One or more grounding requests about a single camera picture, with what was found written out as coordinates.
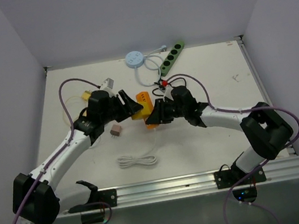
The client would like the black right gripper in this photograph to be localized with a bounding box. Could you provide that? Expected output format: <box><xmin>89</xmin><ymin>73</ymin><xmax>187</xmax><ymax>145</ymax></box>
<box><xmin>143</xmin><ymin>94</ymin><xmax>189</xmax><ymax>126</ymax></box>

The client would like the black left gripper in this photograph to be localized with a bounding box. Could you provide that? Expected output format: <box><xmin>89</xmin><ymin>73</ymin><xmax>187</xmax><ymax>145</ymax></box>
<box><xmin>96</xmin><ymin>86</ymin><xmax>143</xmax><ymax>125</ymax></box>

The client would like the yellow cube adapter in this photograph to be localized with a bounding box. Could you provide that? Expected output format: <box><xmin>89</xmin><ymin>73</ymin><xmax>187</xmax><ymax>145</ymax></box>
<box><xmin>131</xmin><ymin>102</ymin><xmax>151</xmax><ymax>120</ymax></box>

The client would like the rose brown plug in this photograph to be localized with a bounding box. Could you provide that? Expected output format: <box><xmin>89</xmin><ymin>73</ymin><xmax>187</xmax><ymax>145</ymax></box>
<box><xmin>110</xmin><ymin>124</ymin><xmax>122</xmax><ymax>137</ymax></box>

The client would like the orange power strip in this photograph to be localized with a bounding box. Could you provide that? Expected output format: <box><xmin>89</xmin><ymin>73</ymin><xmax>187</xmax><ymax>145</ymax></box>
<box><xmin>136</xmin><ymin>91</ymin><xmax>159</xmax><ymax>130</ymax></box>

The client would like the yellow two-port adapter plug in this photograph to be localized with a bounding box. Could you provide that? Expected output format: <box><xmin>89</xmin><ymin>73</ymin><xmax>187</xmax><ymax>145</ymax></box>
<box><xmin>81</xmin><ymin>90</ymin><xmax>92</xmax><ymax>102</ymax></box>

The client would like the yellow charging cable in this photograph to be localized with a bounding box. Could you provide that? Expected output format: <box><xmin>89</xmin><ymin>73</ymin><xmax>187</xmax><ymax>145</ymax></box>
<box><xmin>59</xmin><ymin>93</ymin><xmax>89</xmax><ymax>127</ymax></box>

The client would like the round light blue socket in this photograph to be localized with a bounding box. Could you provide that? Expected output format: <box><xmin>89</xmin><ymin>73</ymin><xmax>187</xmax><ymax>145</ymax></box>
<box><xmin>125</xmin><ymin>50</ymin><xmax>144</xmax><ymax>69</ymax></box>

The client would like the green power strip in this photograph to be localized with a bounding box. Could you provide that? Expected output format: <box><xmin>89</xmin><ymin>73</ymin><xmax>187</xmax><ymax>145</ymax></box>
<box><xmin>160</xmin><ymin>40</ymin><xmax>185</xmax><ymax>77</ymax></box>

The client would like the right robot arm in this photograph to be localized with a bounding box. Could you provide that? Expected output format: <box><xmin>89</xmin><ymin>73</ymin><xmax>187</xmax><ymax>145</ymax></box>
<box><xmin>146</xmin><ymin>86</ymin><xmax>293</xmax><ymax>184</ymax></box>

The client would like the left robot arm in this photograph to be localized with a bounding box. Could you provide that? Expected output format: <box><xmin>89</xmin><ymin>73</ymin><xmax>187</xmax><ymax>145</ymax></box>
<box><xmin>12</xmin><ymin>90</ymin><xmax>143</xmax><ymax>224</ymax></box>

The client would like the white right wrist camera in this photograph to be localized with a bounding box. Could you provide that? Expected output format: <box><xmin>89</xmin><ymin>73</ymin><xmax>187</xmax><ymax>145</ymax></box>
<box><xmin>157</xmin><ymin>80</ymin><xmax>173</xmax><ymax>100</ymax></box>

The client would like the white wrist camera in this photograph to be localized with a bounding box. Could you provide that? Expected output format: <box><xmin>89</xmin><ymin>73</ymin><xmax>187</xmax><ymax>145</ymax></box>
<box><xmin>99</xmin><ymin>78</ymin><xmax>114</xmax><ymax>93</ymax></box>
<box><xmin>157</xmin><ymin>80</ymin><xmax>173</xmax><ymax>100</ymax></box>

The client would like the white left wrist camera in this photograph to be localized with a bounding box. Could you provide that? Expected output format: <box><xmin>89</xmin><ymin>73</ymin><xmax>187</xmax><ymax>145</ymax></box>
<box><xmin>99</xmin><ymin>78</ymin><xmax>114</xmax><ymax>93</ymax></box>

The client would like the white coiled cord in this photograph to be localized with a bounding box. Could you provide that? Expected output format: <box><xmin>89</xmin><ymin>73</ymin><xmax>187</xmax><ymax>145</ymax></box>
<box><xmin>113</xmin><ymin>129</ymin><xmax>164</xmax><ymax>171</ymax></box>

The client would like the light blue socket power cord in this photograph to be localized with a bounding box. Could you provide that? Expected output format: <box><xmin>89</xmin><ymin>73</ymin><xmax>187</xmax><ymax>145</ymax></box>
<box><xmin>131</xmin><ymin>44</ymin><xmax>174</xmax><ymax>89</ymax></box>

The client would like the aluminium frame rail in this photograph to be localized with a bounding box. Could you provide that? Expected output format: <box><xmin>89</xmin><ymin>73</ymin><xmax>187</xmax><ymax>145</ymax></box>
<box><xmin>18</xmin><ymin>154</ymin><xmax>299</xmax><ymax>224</ymax></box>

